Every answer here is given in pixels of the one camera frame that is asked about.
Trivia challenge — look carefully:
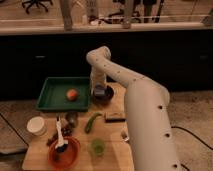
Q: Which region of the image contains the green cucumber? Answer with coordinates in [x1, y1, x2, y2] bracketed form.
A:
[84, 113, 102, 134]

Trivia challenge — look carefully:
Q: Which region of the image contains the white black dish brush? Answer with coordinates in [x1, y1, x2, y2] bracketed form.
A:
[55, 117, 68, 153]

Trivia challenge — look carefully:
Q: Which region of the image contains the dark grape bunch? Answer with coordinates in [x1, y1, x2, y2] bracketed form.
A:
[46, 123, 74, 147]

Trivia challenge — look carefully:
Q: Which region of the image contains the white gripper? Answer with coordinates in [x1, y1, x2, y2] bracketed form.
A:
[90, 67, 106, 87]

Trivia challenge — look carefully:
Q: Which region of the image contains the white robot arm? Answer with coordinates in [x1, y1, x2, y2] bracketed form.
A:
[86, 46, 182, 171]

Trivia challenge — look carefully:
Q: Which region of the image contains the green plastic tray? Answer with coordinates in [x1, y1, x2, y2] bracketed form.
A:
[37, 77, 91, 112]

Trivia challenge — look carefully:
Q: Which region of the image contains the metal fork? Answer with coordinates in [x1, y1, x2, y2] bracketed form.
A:
[121, 131, 130, 143]

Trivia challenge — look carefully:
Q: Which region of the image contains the purple bowl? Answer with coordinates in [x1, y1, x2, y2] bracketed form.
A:
[92, 85, 114, 105]

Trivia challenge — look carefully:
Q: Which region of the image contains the dark metal cup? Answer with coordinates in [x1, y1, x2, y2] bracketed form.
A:
[65, 111, 78, 127]

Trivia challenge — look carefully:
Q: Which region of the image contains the office chair base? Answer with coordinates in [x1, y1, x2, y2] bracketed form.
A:
[21, 0, 53, 14]

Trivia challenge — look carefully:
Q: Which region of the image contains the white cup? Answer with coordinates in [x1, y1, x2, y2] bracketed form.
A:
[27, 116, 46, 136]

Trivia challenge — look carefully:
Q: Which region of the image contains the small green cup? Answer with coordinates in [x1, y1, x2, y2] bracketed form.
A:
[89, 138, 105, 156]

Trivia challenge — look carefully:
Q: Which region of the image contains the orange fruit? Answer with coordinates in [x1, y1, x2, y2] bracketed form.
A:
[66, 89, 78, 101]

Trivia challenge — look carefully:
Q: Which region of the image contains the orange bowl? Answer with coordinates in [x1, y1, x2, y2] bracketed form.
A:
[48, 137, 80, 171]

